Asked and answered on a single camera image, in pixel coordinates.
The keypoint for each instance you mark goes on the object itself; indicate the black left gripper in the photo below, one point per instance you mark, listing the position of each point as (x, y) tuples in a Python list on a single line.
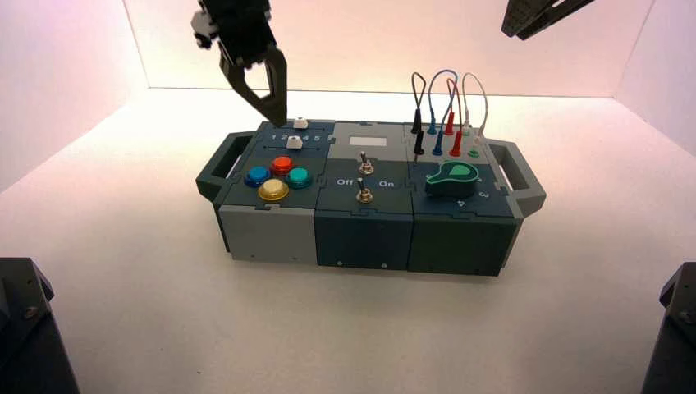
[(242, 30)]

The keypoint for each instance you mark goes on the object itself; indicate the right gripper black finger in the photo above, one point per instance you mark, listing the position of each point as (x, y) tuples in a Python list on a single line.
[(554, 19), (522, 13)]

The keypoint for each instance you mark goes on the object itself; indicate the red round push button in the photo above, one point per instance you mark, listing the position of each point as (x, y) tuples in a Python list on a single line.
[(282, 165)]

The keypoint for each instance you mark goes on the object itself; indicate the blue round push button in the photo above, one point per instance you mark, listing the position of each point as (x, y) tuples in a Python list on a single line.
[(257, 175)]

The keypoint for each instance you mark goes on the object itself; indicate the green round push button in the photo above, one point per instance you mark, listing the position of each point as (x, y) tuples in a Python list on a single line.
[(298, 176)]

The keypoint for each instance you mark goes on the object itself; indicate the yellow round push button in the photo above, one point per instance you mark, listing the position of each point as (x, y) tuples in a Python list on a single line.
[(273, 190)]

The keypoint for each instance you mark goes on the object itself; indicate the white slider knob upward triangle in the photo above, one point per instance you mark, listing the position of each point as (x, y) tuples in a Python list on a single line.
[(294, 142)]

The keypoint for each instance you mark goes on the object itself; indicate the small green socket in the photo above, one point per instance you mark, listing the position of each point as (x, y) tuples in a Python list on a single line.
[(473, 153)]

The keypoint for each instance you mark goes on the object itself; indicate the blue grey modular control box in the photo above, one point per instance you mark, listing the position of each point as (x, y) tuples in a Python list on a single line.
[(369, 228)]

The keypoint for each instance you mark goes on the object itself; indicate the green rotary selector knob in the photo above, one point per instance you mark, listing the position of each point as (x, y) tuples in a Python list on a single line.
[(451, 179)]

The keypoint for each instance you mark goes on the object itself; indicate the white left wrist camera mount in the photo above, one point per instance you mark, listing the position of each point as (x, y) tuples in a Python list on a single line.
[(202, 30)]

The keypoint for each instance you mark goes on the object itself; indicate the metal toggle switch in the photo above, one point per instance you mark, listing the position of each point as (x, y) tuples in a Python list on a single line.
[(364, 192), (365, 164)]

